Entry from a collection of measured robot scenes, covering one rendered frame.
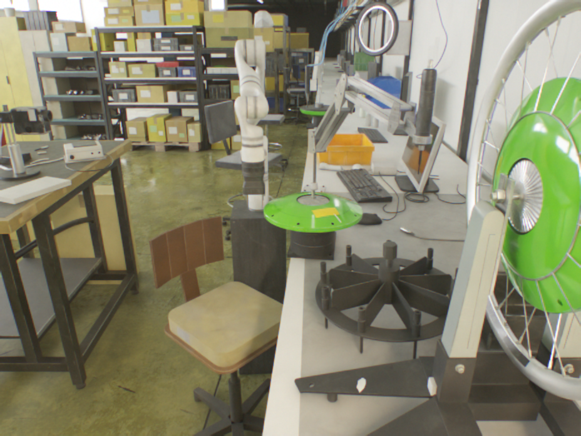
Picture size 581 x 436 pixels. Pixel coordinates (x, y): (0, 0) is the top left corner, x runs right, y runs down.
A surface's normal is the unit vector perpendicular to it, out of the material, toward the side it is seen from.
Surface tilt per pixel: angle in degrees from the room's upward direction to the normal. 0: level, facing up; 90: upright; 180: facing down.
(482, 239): 90
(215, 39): 90
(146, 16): 90
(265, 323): 0
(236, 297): 0
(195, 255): 90
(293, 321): 0
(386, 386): 18
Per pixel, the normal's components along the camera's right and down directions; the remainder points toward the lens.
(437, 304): -0.66, 0.33
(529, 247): -0.99, 0.13
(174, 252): 0.80, 0.22
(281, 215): -0.30, -0.74
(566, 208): -0.97, 0.04
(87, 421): 0.00, -0.93
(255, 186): 0.05, 0.33
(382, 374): -0.31, -0.88
